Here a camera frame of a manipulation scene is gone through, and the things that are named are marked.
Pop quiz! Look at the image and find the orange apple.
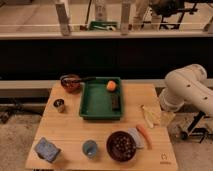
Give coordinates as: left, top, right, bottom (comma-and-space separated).
106, 80, 117, 92

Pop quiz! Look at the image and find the green plastic tray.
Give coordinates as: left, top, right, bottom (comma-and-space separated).
79, 77, 124, 120

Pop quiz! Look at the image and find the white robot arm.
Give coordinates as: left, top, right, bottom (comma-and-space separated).
159, 64, 213, 117

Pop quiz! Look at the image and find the blue plastic cup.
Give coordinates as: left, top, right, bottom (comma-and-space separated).
82, 140, 98, 158

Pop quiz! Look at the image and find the small metal can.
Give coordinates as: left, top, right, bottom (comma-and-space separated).
53, 99, 65, 113

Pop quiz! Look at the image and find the orange carrot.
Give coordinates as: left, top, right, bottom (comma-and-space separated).
136, 124, 152, 150

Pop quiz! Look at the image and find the green background bin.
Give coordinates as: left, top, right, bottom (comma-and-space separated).
89, 21, 118, 31

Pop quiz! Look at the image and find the dark brown bowl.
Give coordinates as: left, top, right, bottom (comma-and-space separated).
106, 131, 136, 162

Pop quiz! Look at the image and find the grey cloth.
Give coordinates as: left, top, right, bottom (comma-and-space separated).
127, 128, 144, 149

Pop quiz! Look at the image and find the blue sponge block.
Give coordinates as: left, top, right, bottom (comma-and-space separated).
34, 137, 61, 163

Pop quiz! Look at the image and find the black background stand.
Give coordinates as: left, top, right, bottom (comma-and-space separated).
141, 0, 199, 30

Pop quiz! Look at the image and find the red-brown pan with handle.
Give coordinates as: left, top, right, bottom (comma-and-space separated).
60, 74, 95, 93

